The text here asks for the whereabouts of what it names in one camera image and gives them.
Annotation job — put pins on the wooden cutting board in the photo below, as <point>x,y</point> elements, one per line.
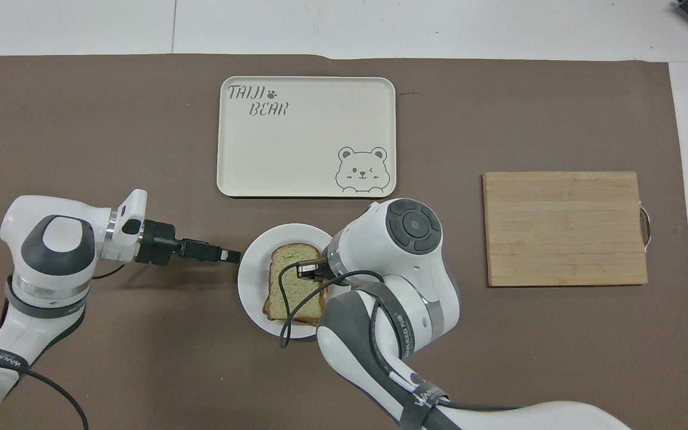
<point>565,230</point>

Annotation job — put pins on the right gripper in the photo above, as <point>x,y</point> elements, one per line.
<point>319,274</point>

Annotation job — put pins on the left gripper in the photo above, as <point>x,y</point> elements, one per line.
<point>156,242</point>

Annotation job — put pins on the toast bread slice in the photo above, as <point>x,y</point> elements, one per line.
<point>299,292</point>
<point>278,317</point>

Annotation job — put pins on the white round plate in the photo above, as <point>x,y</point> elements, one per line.
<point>254,280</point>

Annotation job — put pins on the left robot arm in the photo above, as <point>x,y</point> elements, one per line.
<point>51,239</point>

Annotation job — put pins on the cream tray with bear print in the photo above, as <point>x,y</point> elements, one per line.
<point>302,143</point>

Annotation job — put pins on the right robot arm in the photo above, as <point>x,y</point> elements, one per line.
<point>380,239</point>

